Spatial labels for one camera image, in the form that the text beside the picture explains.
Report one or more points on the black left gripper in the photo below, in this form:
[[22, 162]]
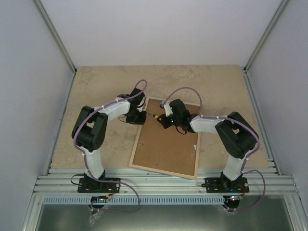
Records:
[[141, 121]]

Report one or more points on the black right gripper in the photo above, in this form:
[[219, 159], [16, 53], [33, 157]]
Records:
[[165, 123]]

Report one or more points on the teal picture frame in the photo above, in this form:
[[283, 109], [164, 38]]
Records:
[[167, 151]]

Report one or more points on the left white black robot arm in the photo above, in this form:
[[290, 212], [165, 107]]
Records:
[[90, 128]]

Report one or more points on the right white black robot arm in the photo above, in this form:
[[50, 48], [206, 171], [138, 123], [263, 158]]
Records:
[[237, 136]]

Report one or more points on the right controller board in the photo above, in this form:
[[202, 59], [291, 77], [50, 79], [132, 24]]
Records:
[[234, 197]]

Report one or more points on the controller board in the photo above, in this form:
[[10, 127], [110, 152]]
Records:
[[101, 199], [234, 197]]

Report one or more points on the left controller board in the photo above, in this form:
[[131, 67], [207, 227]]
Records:
[[101, 199]]

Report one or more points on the clear plastic bag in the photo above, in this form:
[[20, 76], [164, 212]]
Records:
[[95, 216]]

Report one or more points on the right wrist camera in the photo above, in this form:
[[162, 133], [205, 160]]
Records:
[[167, 108]]

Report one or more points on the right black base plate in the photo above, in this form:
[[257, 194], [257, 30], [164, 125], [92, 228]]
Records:
[[219, 185]]

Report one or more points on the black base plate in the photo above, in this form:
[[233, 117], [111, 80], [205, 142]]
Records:
[[88, 185], [219, 185]]

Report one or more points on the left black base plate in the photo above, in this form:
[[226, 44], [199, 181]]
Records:
[[88, 185]]

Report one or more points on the aluminium rail base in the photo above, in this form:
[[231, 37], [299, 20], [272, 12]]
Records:
[[57, 182]]

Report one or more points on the left aluminium corner post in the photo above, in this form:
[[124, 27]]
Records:
[[50, 26]]

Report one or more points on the aluminium corner post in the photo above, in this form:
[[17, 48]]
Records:
[[50, 26], [266, 34]]

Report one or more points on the grey slotted cable duct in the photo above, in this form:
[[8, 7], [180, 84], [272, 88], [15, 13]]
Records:
[[133, 200]]

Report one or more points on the right aluminium corner post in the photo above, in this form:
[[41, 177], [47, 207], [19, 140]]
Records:
[[266, 34]]

